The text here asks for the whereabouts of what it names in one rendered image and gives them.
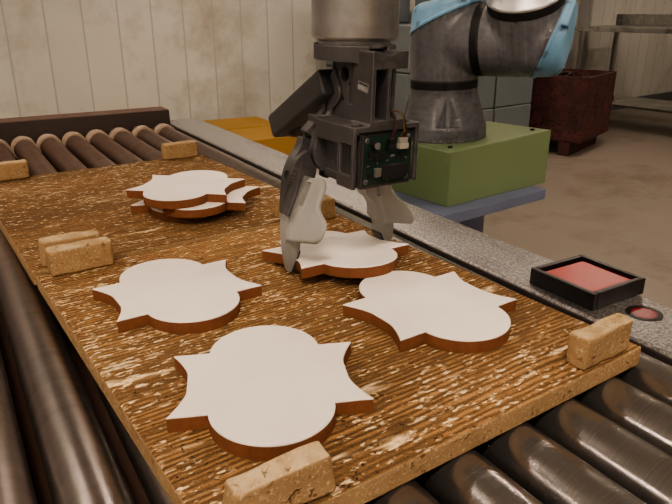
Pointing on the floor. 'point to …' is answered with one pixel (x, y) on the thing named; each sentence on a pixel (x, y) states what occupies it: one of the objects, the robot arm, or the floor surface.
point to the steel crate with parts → (573, 107)
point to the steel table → (652, 23)
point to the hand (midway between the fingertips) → (336, 252)
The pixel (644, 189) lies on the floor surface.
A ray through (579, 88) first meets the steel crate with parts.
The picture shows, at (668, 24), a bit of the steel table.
